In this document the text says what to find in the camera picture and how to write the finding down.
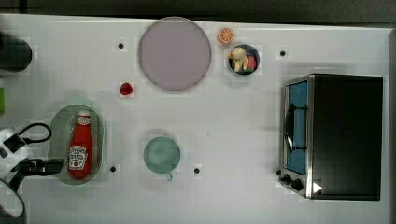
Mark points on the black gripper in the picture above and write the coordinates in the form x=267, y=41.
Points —
x=29, y=167

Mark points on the red felt ketchup bottle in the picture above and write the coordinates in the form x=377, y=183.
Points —
x=81, y=148

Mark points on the blue bowl with toy food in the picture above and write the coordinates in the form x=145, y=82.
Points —
x=243, y=60

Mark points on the large grey round plate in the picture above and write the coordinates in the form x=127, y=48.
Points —
x=174, y=53

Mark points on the black cylinder holder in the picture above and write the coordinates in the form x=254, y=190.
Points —
x=15, y=54

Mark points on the black toaster oven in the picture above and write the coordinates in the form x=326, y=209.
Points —
x=332, y=137

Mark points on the green oval metal strainer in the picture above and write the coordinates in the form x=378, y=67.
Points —
x=63, y=126

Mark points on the orange slice toy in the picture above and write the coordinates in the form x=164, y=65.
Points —
x=225, y=35

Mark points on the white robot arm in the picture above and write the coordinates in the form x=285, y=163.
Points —
x=15, y=158

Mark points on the green metal cup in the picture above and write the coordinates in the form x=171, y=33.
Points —
x=162, y=156

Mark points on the red toy strawberry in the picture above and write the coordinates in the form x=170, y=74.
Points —
x=126, y=89

